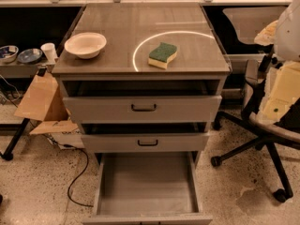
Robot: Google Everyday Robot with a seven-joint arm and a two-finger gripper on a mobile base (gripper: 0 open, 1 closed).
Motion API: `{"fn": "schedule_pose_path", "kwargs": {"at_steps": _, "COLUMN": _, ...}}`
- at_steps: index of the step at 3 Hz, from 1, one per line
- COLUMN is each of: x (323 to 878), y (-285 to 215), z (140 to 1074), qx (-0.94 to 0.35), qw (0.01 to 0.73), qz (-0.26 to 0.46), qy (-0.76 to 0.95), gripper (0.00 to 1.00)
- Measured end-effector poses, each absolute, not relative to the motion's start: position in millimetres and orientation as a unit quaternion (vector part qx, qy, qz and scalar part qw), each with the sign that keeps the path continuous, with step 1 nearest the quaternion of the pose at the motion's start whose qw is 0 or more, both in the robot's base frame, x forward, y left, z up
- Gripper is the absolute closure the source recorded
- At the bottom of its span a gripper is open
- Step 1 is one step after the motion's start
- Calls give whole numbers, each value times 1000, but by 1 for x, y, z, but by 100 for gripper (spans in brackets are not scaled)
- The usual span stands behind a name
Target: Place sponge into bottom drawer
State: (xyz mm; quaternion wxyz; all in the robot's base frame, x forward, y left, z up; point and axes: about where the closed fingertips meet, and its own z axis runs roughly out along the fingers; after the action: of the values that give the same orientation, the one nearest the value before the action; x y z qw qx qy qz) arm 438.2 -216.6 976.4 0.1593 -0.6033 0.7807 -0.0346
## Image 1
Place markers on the green yellow sponge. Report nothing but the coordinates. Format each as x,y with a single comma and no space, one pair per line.
162,55

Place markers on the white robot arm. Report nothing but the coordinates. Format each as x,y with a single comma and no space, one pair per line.
284,33

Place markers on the grey drawer cabinet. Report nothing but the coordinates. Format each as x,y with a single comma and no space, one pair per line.
132,31

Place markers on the grey middle drawer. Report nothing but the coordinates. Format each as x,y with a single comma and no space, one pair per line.
135,138

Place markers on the grey drawer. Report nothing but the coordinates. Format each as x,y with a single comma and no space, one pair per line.
135,138
147,189
91,102

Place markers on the grey top drawer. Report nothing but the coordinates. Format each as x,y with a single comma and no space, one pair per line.
91,102

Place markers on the grey bottom drawer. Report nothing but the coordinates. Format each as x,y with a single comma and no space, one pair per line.
147,189

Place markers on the brown cardboard box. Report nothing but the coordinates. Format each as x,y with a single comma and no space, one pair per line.
43,102

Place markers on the white paper cup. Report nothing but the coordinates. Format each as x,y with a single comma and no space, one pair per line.
49,51

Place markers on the blue plate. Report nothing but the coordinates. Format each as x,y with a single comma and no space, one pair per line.
30,56

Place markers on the black office chair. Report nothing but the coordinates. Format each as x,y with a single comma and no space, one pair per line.
266,135

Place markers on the grey side shelf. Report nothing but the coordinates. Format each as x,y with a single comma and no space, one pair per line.
16,70

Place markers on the black table leg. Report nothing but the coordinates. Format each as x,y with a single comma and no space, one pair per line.
17,130

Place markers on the blue white bowl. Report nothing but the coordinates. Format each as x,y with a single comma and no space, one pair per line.
8,53

